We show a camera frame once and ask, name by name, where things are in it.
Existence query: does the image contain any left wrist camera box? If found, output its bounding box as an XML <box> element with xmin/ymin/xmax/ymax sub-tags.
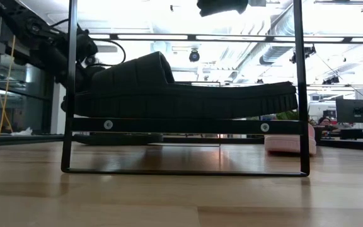
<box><xmin>76</xmin><ymin>26</ymin><xmax>100</xmax><ymax>67</ymax></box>

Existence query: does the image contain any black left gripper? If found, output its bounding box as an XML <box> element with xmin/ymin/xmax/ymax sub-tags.
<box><xmin>44</xmin><ymin>50</ymin><xmax>107</xmax><ymax>94</ymax></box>

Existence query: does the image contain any silver ventilation duct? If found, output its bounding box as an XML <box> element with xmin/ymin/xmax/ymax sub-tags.
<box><xmin>231</xmin><ymin>0</ymin><xmax>299</xmax><ymax>75</ymax></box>

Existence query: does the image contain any white crumpled tissue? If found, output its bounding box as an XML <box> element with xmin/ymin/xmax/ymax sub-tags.
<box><xmin>11</xmin><ymin>127</ymin><xmax>33</xmax><ymax>137</ymax></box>

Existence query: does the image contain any black ceiling spotlight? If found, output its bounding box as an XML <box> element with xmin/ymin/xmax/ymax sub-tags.
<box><xmin>321</xmin><ymin>75</ymin><xmax>340</xmax><ymax>86</ymax></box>
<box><xmin>290</xmin><ymin>44</ymin><xmax>316</xmax><ymax>64</ymax></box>

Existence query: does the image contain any black dome camera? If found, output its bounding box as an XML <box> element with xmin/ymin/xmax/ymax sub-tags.
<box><xmin>188</xmin><ymin>49</ymin><xmax>200</xmax><ymax>63</ymax></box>

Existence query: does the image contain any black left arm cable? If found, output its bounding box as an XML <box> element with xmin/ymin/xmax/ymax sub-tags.
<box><xmin>88</xmin><ymin>38</ymin><xmax>127</xmax><ymax>67</ymax></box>

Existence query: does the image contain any black computer monitor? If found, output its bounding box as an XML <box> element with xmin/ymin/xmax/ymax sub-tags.
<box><xmin>335</xmin><ymin>98</ymin><xmax>363</xmax><ymax>124</ymax></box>

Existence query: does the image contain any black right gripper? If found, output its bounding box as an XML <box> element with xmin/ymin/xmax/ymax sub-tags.
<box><xmin>196</xmin><ymin>0</ymin><xmax>249</xmax><ymax>17</ymax></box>

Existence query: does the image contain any person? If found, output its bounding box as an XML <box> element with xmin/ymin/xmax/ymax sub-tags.
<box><xmin>316</xmin><ymin>116</ymin><xmax>340</xmax><ymax>133</ymax></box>

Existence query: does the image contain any black slide sandal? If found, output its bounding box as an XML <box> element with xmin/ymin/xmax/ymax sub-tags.
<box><xmin>73</xmin><ymin>51</ymin><xmax>299</xmax><ymax>120</ymax></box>

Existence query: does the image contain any black office desk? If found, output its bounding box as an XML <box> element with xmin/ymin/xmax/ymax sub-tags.
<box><xmin>313</xmin><ymin>125</ymin><xmax>363</xmax><ymax>143</ymax></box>

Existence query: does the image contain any pink slide sandal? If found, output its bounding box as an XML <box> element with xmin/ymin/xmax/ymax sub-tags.
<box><xmin>263</xmin><ymin>123</ymin><xmax>318</xmax><ymax>156</ymax></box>

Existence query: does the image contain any black metal rig frame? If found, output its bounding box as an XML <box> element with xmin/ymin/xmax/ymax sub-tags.
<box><xmin>0</xmin><ymin>33</ymin><xmax>363</xmax><ymax>148</ymax></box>

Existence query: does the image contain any small green potted plant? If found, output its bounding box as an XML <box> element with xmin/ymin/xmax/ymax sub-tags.
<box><xmin>275</xmin><ymin>109</ymin><xmax>310</xmax><ymax>121</ymax></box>

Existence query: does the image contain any wooden shelf black metal frame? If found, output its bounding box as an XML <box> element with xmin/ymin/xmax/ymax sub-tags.
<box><xmin>60</xmin><ymin>0</ymin><xmax>311</xmax><ymax>177</ymax></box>

